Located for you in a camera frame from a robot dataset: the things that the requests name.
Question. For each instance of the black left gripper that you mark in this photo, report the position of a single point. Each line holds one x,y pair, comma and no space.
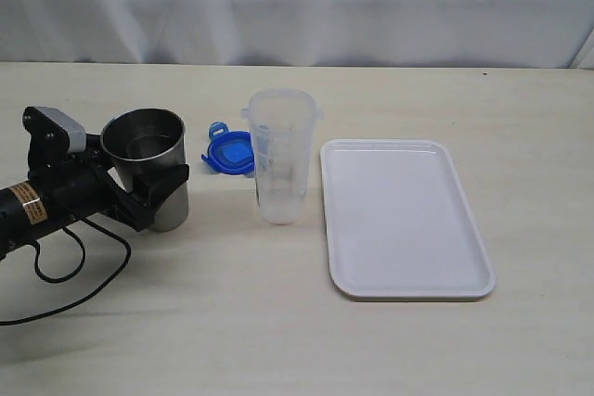
74,186

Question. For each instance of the stainless steel cup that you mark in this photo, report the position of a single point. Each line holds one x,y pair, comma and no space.
143,140

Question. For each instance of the blue plastic lid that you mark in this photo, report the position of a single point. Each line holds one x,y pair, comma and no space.
229,152

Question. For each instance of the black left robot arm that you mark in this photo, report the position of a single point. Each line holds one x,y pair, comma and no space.
15,211

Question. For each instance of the clear plastic container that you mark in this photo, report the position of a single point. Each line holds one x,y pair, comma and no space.
282,124

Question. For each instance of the white backdrop curtain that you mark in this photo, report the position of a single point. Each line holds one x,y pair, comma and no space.
415,33

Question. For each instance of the white plastic tray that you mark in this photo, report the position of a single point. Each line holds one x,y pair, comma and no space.
398,223

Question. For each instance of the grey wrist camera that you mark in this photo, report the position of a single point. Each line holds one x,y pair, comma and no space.
64,126

